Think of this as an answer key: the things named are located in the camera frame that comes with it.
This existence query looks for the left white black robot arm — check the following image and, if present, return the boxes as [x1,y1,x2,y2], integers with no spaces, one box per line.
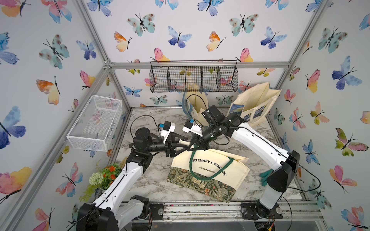
[71,121,191,231]

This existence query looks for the wooden comb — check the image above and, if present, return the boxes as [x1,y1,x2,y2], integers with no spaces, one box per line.
[119,157,128,169]

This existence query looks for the white mesh wall basket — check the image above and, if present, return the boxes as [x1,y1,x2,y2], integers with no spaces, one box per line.
[66,95,122,152]

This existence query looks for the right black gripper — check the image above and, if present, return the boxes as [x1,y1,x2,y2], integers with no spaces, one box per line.
[185,125,221,152]

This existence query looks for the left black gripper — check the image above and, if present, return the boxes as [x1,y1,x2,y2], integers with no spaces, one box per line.
[145,133,187,159]

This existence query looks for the cream bag blue floral pattern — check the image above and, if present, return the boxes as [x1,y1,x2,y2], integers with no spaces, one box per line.
[182,92,209,127]

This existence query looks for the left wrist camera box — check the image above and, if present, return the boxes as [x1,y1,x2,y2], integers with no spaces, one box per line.
[159,121,175,143]

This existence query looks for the black wire wall basket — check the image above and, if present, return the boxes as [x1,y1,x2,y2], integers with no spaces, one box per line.
[146,60,239,93]

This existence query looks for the green rubber glove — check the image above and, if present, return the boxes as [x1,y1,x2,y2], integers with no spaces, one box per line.
[259,169,274,186]

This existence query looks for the cream bag green handles floral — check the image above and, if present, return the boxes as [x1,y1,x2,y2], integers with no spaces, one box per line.
[167,149,250,203]

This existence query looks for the cream bag starry night print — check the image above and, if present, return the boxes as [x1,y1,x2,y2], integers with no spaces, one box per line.
[227,82,281,127]

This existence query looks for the potted plant orange flowers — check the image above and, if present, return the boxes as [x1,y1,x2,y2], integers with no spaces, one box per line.
[79,163,122,202]

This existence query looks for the aluminium front rail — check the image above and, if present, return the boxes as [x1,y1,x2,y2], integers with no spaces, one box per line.
[82,200,324,224]

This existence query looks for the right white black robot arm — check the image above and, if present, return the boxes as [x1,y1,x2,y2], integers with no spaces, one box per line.
[183,105,300,220]

